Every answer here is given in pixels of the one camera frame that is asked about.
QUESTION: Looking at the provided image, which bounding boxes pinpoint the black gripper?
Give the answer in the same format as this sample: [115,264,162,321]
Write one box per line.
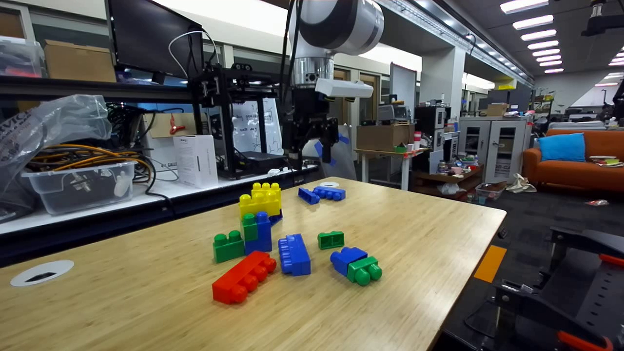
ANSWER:
[284,87,341,167]

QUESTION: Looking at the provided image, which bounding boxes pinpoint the yellow wide toy block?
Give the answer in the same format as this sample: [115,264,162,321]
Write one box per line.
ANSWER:
[238,182,284,219]

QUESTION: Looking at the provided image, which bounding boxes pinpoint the blue wide toy block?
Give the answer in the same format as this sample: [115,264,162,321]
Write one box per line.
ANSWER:
[312,184,347,204]

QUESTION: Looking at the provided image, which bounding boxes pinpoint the green small toy block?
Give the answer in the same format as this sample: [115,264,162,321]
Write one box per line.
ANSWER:
[316,229,347,252]
[345,254,384,289]

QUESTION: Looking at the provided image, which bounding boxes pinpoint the blue small toy block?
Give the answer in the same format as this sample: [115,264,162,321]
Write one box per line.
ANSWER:
[327,246,370,280]

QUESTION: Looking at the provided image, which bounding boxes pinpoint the red long toy block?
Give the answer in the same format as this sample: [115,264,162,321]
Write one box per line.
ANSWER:
[210,250,279,307]

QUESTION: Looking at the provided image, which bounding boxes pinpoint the blue tape cross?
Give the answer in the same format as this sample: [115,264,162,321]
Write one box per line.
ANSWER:
[314,129,353,168]

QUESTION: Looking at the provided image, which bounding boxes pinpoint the brown cardboard box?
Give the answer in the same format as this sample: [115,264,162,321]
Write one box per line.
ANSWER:
[43,40,117,85]
[355,124,415,155]

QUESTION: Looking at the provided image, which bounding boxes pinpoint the white side table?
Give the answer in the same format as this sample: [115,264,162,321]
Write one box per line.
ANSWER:
[353,147,427,194]

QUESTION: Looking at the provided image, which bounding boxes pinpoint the white cardboard box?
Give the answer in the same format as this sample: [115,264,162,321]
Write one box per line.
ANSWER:
[169,133,220,190]

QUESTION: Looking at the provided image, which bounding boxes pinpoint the grey glass door cabinet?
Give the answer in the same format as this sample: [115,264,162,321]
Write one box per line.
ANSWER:
[456,116,528,188]

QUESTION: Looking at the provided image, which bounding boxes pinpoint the orange floor tape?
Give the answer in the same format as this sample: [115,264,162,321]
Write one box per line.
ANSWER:
[472,245,509,285]

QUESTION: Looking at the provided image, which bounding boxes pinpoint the black computer monitor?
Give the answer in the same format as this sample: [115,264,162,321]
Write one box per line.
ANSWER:
[105,0,206,81]

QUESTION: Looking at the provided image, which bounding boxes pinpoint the blue cushion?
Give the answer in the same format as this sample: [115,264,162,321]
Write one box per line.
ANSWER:
[536,133,589,165]

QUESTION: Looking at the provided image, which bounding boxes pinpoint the ceiling light panel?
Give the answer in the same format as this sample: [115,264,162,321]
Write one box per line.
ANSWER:
[497,0,552,16]
[518,28,559,44]
[511,14,556,34]

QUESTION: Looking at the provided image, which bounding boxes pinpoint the clear plastic storage bin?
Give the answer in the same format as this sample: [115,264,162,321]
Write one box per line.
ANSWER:
[19,161,138,217]

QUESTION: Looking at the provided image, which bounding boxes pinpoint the orange sofa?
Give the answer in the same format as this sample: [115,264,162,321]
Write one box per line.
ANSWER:
[520,128,624,194]

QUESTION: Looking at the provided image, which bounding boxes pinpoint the black equipment stand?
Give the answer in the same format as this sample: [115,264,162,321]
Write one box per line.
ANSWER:
[446,225,624,351]

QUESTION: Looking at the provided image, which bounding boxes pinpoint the white round table grommet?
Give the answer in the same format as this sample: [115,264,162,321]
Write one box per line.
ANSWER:
[8,260,76,289]

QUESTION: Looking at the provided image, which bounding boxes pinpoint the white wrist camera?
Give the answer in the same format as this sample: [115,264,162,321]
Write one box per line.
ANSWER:
[314,77,376,102]

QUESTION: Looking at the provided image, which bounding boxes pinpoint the black frame 3D printer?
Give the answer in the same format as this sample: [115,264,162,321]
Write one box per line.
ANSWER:
[191,61,308,178]

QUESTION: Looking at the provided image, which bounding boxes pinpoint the coiled yellow cables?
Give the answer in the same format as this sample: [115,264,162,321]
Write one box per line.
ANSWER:
[27,143,158,188]

